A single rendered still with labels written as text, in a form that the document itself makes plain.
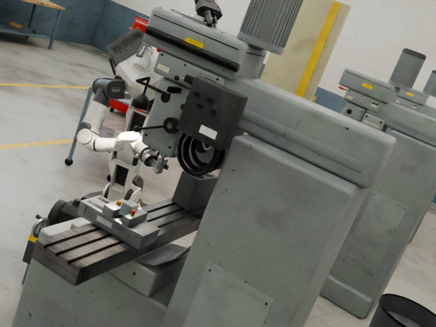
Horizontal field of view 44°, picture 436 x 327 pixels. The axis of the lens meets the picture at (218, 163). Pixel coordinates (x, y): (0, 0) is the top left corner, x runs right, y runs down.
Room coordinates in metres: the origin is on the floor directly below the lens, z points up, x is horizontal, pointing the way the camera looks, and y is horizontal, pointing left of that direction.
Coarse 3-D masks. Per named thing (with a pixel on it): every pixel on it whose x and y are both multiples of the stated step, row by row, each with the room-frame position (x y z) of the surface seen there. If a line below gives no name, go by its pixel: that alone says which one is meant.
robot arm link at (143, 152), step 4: (144, 144) 2.46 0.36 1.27; (140, 148) 2.44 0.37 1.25; (144, 148) 2.44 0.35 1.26; (148, 148) 2.45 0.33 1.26; (136, 152) 2.45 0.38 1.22; (140, 152) 2.43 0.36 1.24; (144, 152) 2.41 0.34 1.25; (148, 152) 2.41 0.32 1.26; (152, 152) 2.43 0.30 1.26; (156, 152) 2.45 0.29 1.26; (140, 156) 2.43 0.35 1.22; (144, 156) 2.37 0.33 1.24; (148, 156) 2.37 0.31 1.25; (152, 156) 2.38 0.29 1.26; (156, 156) 2.40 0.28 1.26; (144, 160) 2.36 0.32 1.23; (148, 160) 2.38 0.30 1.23; (148, 164) 2.38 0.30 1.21
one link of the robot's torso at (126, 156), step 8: (128, 112) 3.05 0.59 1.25; (136, 112) 3.07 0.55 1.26; (128, 120) 3.04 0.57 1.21; (136, 120) 3.09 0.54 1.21; (144, 120) 3.08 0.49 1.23; (128, 128) 3.08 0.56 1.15; (128, 144) 3.04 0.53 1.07; (120, 152) 3.03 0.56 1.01; (128, 152) 3.03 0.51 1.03; (128, 160) 3.04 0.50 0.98; (136, 160) 3.04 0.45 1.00
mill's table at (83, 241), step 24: (168, 216) 2.61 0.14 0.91; (192, 216) 2.73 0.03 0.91; (48, 240) 1.93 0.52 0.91; (72, 240) 2.00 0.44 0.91; (96, 240) 2.10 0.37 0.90; (120, 240) 2.16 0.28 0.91; (168, 240) 2.46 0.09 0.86; (48, 264) 1.87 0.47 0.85; (72, 264) 1.83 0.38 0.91; (96, 264) 1.92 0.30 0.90; (120, 264) 2.09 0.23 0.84
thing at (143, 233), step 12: (84, 204) 2.24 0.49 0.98; (96, 204) 2.26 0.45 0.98; (84, 216) 2.23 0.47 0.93; (96, 216) 2.22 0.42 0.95; (108, 216) 2.20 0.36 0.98; (120, 216) 2.24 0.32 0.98; (144, 216) 2.28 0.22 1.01; (108, 228) 2.19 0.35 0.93; (120, 228) 2.17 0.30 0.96; (132, 228) 2.17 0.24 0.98; (144, 228) 2.21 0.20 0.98; (156, 228) 2.26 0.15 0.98; (132, 240) 2.14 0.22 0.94; (144, 240) 2.15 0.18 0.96
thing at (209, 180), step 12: (180, 180) 2.84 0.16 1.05; (192, 180) 2.80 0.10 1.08; (204, 180) 2.84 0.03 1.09; (216, 180) 2.96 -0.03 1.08; (180, 192) 2.82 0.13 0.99; (192, 192) 2.79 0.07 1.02; (204, 192) 2.88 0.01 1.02; (180, 204) 2.81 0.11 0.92; (192, 204) 2.81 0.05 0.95; (204, 204) 2.93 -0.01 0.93
